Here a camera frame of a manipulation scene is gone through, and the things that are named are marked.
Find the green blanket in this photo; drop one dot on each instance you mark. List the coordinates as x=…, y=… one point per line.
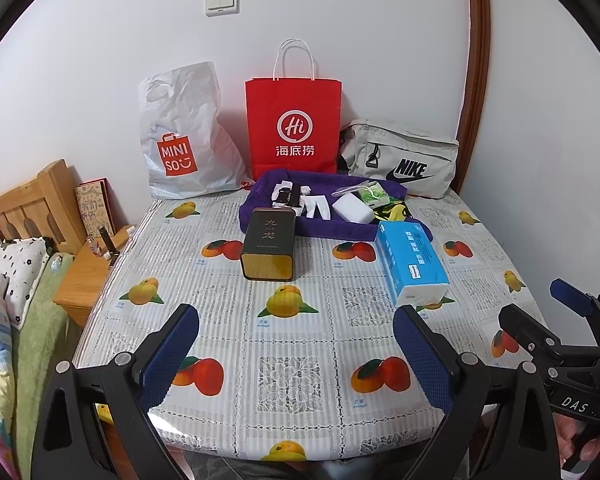
x=35, y=360

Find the blue tissue pack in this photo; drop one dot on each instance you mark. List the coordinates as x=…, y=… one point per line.
x=410, y=260

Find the wooden headboard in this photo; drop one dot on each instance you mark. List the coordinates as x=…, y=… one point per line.
x=55, y=185

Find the dark green tea tin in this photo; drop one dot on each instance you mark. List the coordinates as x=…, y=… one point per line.
x=269, y=240

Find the yellow pouch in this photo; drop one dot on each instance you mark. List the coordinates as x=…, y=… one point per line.
x=392, y=212

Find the white floral pillow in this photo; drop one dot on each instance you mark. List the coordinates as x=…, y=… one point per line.
x=20, y=270

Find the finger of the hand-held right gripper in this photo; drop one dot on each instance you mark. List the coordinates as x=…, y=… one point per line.
x=525, y=327
x=572, y=296

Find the white sponge block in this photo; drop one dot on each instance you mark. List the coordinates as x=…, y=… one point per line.
x=352, y=208

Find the patterned book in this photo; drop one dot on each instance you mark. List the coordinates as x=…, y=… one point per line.
x=92, y=205

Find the white gloves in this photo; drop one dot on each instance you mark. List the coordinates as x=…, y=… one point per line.
x=316, y=207

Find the clear plastic wrapper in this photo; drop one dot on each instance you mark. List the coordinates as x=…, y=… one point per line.
x=347, y=190

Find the small dark bottle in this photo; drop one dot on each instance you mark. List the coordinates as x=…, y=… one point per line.
x=104, y=244

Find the purple towel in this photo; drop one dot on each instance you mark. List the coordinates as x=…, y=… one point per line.
x=330, y=230

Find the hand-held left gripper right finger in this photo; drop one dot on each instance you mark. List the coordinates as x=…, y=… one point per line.
x=425, y=360

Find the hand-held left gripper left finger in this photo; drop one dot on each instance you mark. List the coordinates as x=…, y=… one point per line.
x=170, y=355

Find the red paper bag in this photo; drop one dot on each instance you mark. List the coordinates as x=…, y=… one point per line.
x=292, y=105

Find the wooden nightstand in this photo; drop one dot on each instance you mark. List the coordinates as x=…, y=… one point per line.
x=80, y=280

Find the green snack packet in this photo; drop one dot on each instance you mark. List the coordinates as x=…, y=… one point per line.
x=372, y=195

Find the white wall light switch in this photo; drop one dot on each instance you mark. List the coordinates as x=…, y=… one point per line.
x=221, y=1

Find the fruit printed tablecloth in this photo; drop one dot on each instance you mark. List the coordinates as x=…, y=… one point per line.
x=280, y=360

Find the brown wooden door frame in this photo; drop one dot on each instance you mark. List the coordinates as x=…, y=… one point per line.
x=475, y=60

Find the white plastic shopping bag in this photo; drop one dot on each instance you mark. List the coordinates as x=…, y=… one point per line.
x=190, y=110

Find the person's right hand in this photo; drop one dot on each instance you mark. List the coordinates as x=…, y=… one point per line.
x=575, y=435

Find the grey waist bag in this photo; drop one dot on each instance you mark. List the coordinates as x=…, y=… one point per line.
x=405, y=145

